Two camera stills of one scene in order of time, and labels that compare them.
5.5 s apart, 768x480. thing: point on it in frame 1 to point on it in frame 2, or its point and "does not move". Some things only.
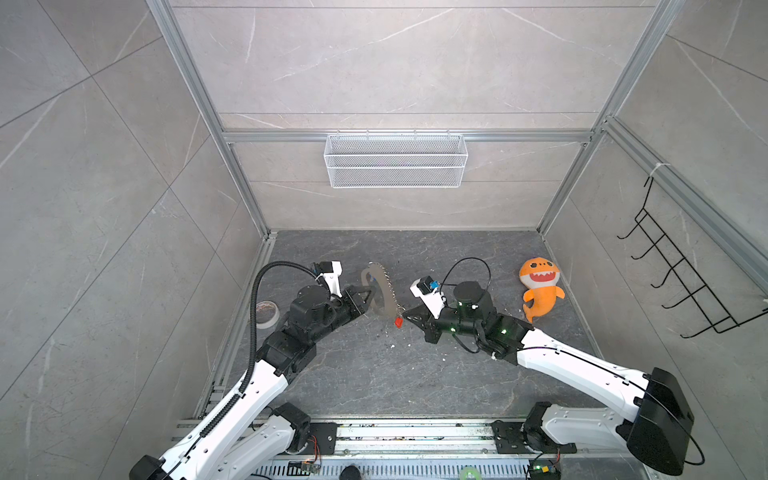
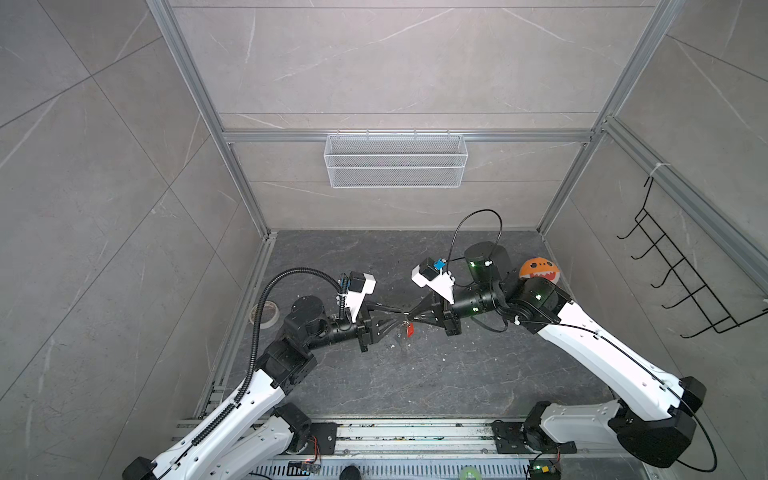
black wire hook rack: [698, 291] does not move
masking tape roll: [267, 314] does not move
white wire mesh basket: [395, 161] does not move
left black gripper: [353, 303] to [367, 331]
